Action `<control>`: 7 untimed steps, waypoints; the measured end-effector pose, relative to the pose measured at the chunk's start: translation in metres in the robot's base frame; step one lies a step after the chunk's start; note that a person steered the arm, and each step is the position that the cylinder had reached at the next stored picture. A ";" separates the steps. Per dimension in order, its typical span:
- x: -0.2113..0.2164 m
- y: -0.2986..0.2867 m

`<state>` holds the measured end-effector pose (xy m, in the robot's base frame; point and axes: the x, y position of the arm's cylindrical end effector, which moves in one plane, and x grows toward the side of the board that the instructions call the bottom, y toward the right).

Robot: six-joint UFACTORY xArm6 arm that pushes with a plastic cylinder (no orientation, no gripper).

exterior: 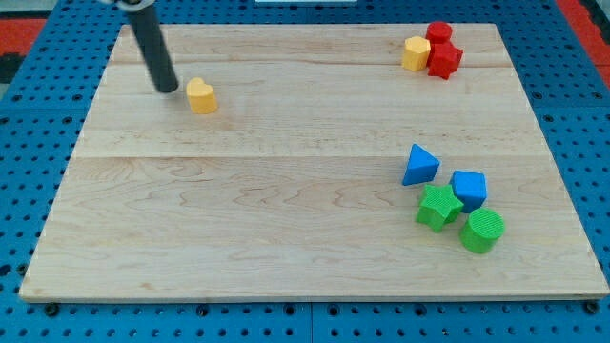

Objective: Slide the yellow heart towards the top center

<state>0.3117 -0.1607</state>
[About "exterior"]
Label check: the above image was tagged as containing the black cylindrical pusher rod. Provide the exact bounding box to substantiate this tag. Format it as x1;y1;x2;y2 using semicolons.
124;3;179;93

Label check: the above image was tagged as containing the yellow heart block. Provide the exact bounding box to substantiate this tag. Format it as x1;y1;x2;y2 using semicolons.
186;77;218;114

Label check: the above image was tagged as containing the wooden board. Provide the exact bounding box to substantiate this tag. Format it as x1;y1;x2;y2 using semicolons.
19;24;609;304

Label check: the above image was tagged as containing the yellow hexagon block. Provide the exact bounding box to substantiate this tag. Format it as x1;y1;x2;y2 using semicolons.
401;36;431;71

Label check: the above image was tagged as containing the red cylinder block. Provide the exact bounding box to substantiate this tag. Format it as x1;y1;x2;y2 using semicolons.
425;21;453;44

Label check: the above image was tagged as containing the red star block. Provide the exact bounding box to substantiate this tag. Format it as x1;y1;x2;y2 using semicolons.
428;42;463;80

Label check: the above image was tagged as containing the blue triangle block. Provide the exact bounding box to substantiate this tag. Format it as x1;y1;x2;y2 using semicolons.
402;144;440;186

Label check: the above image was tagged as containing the green star block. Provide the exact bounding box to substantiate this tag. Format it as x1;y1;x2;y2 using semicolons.
416;184;464;232

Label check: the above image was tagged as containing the blue cube block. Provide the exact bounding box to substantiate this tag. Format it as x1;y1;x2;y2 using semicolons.
450;171;487;213

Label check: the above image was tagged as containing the green cylinder block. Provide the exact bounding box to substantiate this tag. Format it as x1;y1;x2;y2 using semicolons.
459;208;505;253

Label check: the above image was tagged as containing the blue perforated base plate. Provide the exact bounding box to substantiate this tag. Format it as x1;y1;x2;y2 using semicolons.
1;0;609;342

